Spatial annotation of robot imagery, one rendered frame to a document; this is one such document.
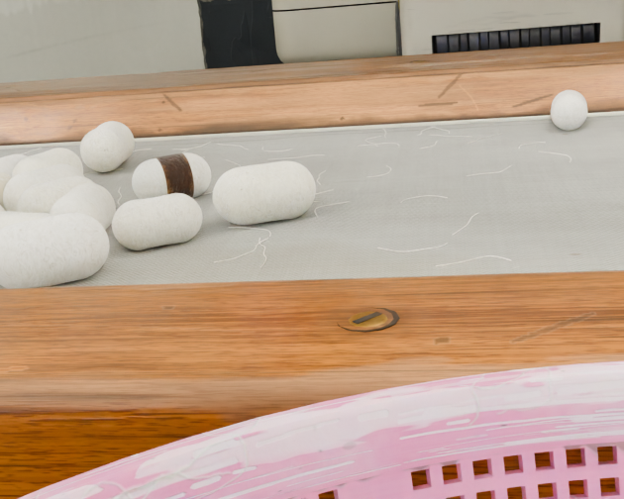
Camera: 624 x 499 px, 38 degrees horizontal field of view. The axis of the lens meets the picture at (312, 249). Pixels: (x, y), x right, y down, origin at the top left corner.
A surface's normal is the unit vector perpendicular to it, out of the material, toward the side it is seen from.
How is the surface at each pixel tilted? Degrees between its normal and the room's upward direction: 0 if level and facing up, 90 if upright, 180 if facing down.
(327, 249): 0
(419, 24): 98
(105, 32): 90
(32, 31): 90
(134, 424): 90
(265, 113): 45
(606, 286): 0
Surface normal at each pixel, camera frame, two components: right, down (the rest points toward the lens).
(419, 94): -0.15, -0.44
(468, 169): -0.08, -0.95
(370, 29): -0.06, 0.32
